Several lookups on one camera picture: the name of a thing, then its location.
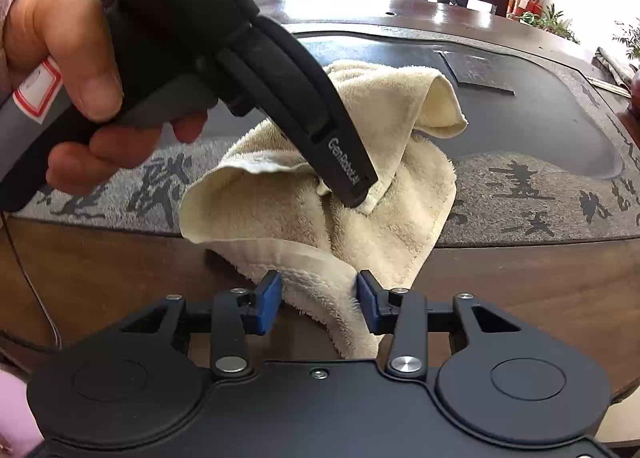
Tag black cable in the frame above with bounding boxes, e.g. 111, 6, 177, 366
0, 210, 63, 354

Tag grey folded bundle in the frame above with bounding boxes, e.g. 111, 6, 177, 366
592, 45, 635, 88

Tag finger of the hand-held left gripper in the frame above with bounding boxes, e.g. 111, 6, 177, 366
215, 15, 379, 209

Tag small potted plant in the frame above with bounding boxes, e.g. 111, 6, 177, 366
515, 2, 581, 43

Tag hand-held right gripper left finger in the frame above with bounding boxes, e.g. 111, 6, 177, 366
117, 270, 283, 381

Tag cream terry towel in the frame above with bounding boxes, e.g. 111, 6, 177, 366
179, 59, 469, 360

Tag bamboo tea tongs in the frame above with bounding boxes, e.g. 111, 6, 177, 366
589, 76, 633, 99

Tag pink garment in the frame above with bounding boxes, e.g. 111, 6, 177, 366
0, 363, 45, 458

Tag dark square stone plaque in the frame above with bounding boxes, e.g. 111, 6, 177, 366
440, 50, 516, 96

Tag grey stone tea tray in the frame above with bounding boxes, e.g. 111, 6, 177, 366
10, 20, 640, 246

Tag person's left hand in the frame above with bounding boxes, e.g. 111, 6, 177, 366
0, 0, 208, 195

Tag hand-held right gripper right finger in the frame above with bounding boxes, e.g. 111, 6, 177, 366
356, 270, 526, 380

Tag large feathery potted plant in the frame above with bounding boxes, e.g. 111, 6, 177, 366
612, 18, 640, 63

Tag brown rounded pot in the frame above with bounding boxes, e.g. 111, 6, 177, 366
617, 72, 640, 143

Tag red canister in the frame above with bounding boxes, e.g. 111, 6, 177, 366
507, 0, 543, 18

